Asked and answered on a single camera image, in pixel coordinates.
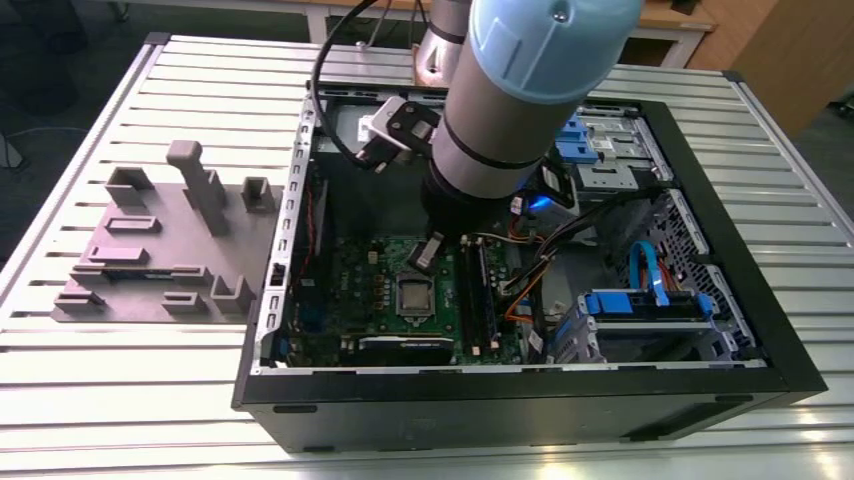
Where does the blue flat wire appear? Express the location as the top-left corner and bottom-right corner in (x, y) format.
(629, 239), (670, 309)

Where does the grey metal drive cage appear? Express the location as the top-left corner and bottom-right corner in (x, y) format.
(546, 104), (674, 214)

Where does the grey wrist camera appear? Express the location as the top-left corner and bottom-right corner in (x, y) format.
(357, 96), (444, 174)

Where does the wooden cabinet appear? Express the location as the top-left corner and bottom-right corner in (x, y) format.
(686, 0), (854, 139)

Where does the blue plastic drive latch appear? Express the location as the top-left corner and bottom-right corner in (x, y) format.
(560, 117), (593, 144)
(554, 139), (601, 164)

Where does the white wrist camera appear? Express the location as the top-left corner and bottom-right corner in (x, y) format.
(530, 162), (581, 214)

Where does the black camera cable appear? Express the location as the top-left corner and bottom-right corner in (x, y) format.
(313, 0), (375, 166)

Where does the grey plastic parts rack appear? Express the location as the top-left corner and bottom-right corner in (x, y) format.
(51, 140), (279, 325)

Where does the hard disk in blue carrier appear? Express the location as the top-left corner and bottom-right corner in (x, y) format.
(577, 289), (717, 324)

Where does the grey metal disk bay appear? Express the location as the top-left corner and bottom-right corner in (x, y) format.
(546, 294), (766, 369)

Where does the black open PC case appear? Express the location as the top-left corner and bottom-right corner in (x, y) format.
(230, 78), (830, 454)

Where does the grey power supply unit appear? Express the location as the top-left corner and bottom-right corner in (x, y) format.
(311, 104), (435, 239)

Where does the wooden desk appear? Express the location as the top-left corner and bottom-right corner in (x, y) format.
(306, 0), (720, 69)

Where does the green motherboard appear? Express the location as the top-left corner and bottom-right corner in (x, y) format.
(286, 227), (529, 366)

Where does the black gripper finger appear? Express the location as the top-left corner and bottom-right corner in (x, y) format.
(406, 230), (448, 272)

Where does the black graphics card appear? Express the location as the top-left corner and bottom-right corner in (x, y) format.
(338, 333), (457, 367)

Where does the black RAM slot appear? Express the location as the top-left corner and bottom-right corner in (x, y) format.
(456, 237), (477, 354)

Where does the black wire bundle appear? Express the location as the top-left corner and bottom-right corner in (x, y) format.
(504, 188), (669, 296)

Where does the silver square CPU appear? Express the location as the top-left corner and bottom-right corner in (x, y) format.
(403, 280), (434, 311)

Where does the metal socket cover frame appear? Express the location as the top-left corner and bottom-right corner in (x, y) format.
(395, 271), (442, 320)

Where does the black RAM stick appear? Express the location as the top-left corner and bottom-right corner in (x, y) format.
(474, 238), (502, 347)

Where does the orange wire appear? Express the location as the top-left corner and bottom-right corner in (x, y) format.
(501, 282), (536, 327)

